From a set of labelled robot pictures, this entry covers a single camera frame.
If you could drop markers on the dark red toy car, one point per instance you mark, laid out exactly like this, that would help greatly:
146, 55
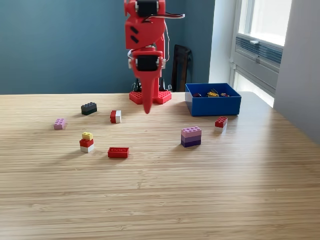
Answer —
197, 95

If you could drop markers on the red and white lego brick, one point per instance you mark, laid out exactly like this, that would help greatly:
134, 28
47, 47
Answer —
115, 117
221, 123

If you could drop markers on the yellow toy digger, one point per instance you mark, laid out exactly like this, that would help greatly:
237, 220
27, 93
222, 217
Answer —
212, 94

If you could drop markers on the black lego brick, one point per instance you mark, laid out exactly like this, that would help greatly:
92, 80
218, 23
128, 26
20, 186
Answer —
88, 108

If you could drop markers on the lego figure red shirt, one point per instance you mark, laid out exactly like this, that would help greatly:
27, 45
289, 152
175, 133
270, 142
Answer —
225, 95

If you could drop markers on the blue plastic bin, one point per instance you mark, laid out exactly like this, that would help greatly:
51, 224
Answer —
215, 107

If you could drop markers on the pink and purple lego stack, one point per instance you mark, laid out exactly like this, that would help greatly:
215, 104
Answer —
191, 137

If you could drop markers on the yellow red white lego stack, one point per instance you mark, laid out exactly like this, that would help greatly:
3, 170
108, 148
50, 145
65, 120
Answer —
86, 143

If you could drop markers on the pink lego brick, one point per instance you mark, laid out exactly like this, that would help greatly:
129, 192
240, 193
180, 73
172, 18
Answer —
60, 124

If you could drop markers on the black chair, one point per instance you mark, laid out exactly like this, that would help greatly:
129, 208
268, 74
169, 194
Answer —
183, 70

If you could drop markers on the grey window vent grille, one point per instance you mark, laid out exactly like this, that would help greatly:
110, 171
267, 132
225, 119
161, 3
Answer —
265, 51

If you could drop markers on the white framed window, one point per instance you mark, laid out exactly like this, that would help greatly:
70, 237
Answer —
270, 25

